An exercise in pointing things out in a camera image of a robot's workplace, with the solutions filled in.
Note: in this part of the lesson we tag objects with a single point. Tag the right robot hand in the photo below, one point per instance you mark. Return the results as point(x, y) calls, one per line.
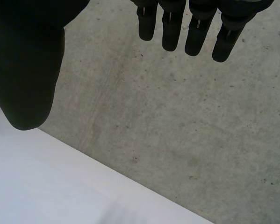
point(25, 70)

